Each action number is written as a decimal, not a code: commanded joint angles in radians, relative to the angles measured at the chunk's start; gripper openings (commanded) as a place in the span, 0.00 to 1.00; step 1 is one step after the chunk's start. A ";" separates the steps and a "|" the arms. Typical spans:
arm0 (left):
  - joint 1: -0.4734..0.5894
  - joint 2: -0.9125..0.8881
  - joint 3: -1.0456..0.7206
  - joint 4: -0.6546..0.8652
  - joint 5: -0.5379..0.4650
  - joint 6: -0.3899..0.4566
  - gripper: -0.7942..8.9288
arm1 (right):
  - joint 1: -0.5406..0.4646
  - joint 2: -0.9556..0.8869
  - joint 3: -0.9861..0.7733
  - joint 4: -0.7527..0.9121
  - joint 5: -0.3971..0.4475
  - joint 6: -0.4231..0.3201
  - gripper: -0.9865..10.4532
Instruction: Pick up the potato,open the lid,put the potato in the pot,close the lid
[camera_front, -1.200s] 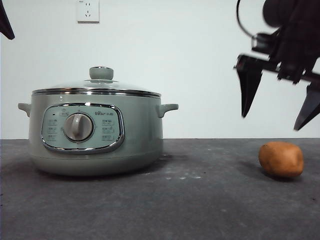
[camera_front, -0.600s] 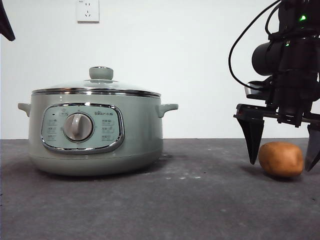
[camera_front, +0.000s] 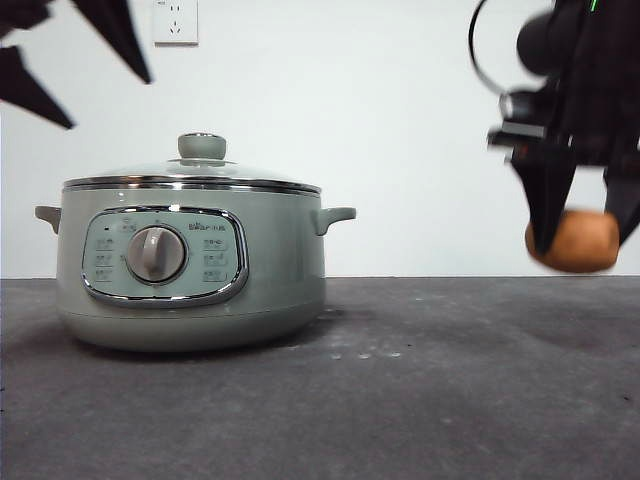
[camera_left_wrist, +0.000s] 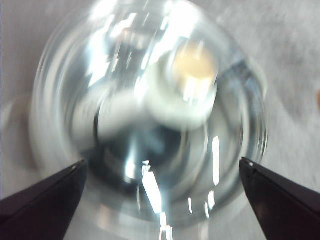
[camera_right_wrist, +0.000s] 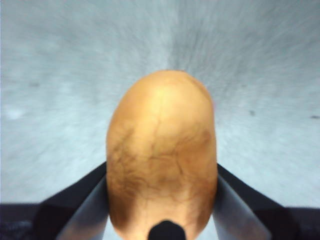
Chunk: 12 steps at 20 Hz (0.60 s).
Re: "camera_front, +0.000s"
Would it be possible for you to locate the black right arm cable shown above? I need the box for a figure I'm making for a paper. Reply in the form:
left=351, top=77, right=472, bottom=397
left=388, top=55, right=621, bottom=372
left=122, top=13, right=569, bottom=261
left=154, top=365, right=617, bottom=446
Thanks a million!
left=467, top=0, right=512, bottom=95

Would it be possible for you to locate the brown potato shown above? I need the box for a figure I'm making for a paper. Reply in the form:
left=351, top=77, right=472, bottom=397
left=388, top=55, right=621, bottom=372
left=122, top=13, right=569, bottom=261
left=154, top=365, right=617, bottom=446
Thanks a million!
left=524, top=209, right=621, bottom=274

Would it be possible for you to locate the pale green electric cooking pot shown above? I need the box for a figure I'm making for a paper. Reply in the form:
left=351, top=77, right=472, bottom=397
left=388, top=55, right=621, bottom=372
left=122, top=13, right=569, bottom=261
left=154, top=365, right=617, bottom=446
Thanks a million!
left=33, top=187, right=358, bottom=353

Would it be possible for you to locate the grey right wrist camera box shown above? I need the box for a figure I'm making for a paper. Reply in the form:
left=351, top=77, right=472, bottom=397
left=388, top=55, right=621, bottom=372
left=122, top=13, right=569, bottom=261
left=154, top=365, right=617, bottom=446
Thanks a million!
left=487, top=90, right=551, bottom=151

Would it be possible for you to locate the glass lid with green knob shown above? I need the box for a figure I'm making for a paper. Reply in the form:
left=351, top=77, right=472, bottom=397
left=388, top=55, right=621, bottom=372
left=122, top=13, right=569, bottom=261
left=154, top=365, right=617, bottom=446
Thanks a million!
left=62, top=131, right=321, bottom=195

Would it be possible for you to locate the white wall socket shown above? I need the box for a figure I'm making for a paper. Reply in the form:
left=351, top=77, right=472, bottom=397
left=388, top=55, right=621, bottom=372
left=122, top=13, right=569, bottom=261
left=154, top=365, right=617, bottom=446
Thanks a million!
left=152, top=0, right=199, bottom=48

